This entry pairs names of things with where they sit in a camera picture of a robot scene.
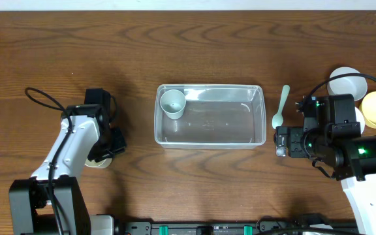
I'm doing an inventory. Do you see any cream white plastic cup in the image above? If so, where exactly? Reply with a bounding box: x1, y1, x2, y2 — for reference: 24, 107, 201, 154
85, 158, 112, 168

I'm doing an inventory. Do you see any white plastic bowl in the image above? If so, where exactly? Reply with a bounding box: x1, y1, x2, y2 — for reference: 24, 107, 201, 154
355, 108, 366, 134

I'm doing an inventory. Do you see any grey plastic cup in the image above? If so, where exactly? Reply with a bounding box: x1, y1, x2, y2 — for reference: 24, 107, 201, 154
160, 89, 187, 119

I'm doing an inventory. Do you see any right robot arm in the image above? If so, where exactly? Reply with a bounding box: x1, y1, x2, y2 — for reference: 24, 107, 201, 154
274, 94, 376, 234

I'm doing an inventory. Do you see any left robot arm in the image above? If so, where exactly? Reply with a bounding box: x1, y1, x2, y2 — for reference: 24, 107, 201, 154
8, 88, 127, 234

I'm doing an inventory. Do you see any mint green plastic spoon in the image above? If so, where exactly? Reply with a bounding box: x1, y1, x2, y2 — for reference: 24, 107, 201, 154
272, 85, 290, 129

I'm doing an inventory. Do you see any clear plastic storage box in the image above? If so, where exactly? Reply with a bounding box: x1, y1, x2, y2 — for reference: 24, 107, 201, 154
154, 84, 266, 149

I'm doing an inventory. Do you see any grey plastic bowl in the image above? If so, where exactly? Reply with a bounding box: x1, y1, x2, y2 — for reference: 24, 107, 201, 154
327, 76, 368, 101

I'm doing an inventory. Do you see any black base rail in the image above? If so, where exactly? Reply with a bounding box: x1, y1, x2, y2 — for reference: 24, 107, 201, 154
89, 213, 368, 235

